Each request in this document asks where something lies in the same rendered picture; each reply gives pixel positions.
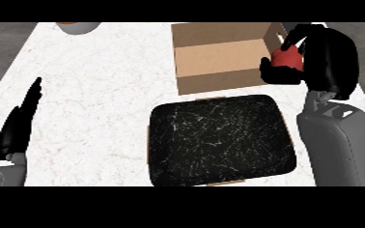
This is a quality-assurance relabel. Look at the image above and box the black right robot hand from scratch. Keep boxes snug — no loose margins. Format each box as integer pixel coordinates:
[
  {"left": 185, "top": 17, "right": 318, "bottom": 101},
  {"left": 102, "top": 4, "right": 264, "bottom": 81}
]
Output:
[{"left": 259, "top": 23, "right": 360, "bottom": 101}]

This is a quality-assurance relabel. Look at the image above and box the red bell pepper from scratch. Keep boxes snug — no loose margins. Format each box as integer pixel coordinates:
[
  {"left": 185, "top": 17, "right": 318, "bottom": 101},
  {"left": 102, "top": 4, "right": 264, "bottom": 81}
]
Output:
[{"left": 269, "top": 46, "right": 305, "bottom": 71}]

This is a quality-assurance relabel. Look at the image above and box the brown cardboard box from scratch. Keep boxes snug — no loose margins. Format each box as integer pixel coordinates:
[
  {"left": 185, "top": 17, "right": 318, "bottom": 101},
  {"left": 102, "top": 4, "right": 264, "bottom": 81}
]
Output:
[{"left": 170, "top": 22, "right": 293, "bottom": 97}]

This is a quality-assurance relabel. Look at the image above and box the black marble tray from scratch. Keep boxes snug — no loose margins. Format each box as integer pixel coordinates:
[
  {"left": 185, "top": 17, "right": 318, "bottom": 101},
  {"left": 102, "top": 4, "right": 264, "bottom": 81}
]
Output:
[{"left": 147, "top": 94, "right": 300, "bottom": 187}]

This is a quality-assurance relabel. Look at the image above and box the grey bowl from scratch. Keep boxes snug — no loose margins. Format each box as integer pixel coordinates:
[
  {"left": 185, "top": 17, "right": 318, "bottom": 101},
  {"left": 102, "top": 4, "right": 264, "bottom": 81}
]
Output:
[{"left": 57, "top": 22, "right": 102, "bottom": 36}]

